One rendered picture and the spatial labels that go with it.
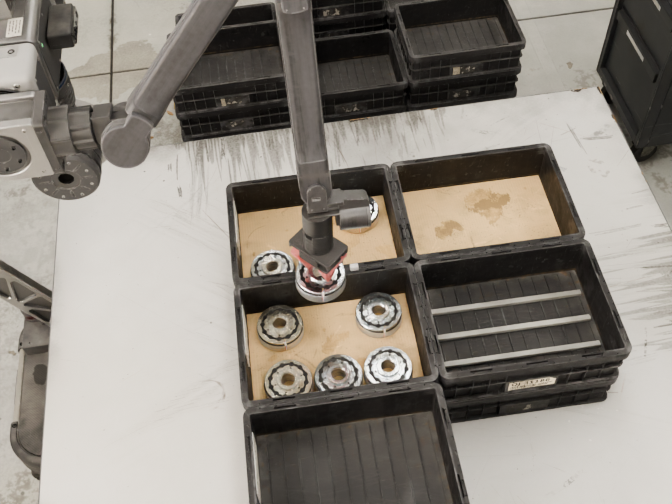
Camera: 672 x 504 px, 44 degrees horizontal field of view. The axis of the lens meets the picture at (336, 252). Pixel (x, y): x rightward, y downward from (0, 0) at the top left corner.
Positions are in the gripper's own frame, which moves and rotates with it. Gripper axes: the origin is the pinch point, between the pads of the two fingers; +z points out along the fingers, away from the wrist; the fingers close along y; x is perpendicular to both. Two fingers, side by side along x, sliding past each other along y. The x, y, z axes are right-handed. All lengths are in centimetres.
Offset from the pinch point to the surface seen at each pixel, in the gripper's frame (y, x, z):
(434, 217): -2.2, -41.1, 21.4
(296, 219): 24.7, -20.3, 22.3
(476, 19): 51, -151, 55
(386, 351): -16.1, -2.3, 18.6
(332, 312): 0.6, -4.4, 22.0
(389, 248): 1.0, -26.8, 21.7
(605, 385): -57, -27, 23
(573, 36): 39, -223, 103
